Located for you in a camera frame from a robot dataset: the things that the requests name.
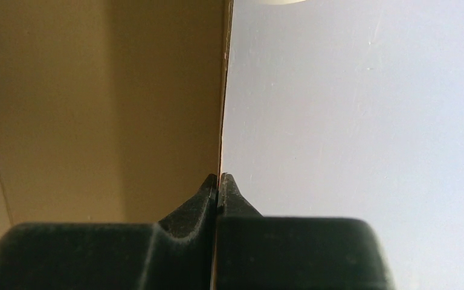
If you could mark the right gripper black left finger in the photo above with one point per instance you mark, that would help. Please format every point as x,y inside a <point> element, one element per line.
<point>173,253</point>

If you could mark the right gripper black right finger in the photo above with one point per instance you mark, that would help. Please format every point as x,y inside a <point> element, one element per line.
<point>257,252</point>

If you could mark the brown cardboard box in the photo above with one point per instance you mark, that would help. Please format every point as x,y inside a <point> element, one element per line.
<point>110,111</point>

